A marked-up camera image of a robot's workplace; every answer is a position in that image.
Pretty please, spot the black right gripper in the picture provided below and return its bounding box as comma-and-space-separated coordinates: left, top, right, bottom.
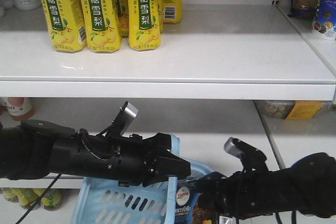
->
187, 171, 278, 219

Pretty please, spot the white supermarket shelf unit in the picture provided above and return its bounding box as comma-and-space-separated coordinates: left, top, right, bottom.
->
0, 0, 336, 224

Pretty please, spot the light blue plastic basket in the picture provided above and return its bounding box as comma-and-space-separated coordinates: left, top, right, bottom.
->
71, 133, 214, 224

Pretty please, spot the yellow pear drink bottle left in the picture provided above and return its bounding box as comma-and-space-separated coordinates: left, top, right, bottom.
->
41, 0, 87, 53

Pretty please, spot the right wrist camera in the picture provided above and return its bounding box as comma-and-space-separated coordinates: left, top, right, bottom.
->
224, 137, 268, 173

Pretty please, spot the blue white cookie cup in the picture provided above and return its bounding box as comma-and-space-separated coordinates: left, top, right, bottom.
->
312, 0, 335, 40

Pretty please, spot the yellow pear drink bottle right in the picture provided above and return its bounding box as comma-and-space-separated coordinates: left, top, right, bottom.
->
128, 0, 161, 51

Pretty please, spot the blue chocolate cookie box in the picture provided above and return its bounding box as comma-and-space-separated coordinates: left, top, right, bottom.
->
174, 174, 233, 224

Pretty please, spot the peach drink bottle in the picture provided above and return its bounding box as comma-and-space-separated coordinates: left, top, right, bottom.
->
2, 97, 35, 121

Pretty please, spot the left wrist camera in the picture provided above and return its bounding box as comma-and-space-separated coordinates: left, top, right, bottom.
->
109, 101, 139, 136

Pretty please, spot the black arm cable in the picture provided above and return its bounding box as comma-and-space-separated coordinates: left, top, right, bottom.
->
15, 173, 60, 224

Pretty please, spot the clear cookie tub yellow label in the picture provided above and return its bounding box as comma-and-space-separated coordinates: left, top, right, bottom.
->
254, 100, 335, 120

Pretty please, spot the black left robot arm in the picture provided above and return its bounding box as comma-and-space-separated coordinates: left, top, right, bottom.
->
1, 120, 191, 186

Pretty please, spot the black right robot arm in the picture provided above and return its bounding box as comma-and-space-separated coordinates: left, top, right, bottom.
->
193, 152, 335, 219

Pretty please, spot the yellow pear drink bottle middle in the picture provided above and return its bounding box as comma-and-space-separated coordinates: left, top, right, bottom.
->
81, 0, 121, 53

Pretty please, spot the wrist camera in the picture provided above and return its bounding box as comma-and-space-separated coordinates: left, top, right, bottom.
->
224, 137, 268, 173
109, 101, 139, 136

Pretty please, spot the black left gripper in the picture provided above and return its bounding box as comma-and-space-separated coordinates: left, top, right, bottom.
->
47, 133, 191, 187

